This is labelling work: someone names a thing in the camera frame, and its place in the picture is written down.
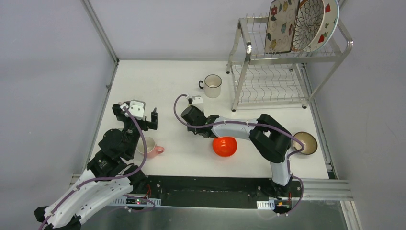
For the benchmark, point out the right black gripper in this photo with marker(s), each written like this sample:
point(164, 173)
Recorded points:
point(200, 111)

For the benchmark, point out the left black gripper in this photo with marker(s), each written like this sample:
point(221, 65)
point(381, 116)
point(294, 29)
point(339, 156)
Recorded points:
point(135, 121)

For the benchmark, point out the white mug black handle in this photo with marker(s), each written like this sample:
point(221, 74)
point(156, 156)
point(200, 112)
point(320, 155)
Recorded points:
point(211, 85)

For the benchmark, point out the square floral plate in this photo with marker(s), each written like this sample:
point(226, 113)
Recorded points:
point(280, 26)

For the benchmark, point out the brown petal pattern plate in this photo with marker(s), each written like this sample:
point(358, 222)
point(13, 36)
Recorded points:
point(309, 19)

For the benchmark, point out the watermelon pattern round plate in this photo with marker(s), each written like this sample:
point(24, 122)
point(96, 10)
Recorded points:
point(327, 27)

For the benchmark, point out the brown dish under right arm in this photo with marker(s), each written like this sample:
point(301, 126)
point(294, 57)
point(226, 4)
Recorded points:
point(309, 142)

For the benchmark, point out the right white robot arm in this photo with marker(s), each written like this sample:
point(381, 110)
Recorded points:
point(271, 140)

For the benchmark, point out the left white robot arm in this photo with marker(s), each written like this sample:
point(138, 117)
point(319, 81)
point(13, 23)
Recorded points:
point(108, 175)

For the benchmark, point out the steel two-tier dish rack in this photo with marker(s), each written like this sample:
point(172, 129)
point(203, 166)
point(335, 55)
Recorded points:
point(268, 80)

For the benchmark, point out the pink mug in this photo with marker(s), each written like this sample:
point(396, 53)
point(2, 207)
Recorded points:
point(151, 147)

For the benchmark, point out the orange bowl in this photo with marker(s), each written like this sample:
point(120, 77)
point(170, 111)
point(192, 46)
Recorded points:
point(225, 146)

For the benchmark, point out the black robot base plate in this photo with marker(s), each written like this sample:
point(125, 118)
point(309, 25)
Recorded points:
point(215, 192)

